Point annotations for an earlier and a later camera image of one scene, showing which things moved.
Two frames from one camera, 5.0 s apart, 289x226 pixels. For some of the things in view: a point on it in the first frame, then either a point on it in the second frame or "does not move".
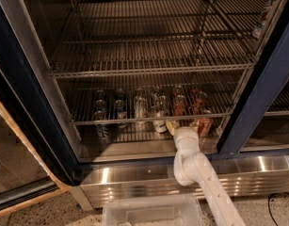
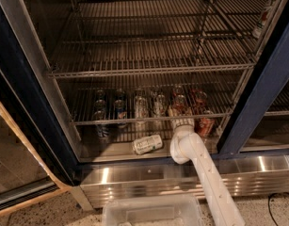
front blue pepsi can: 102,131 does not move
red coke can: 179,104 does not move
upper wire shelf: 113,35 does not move
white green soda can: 159,121 to 147,144
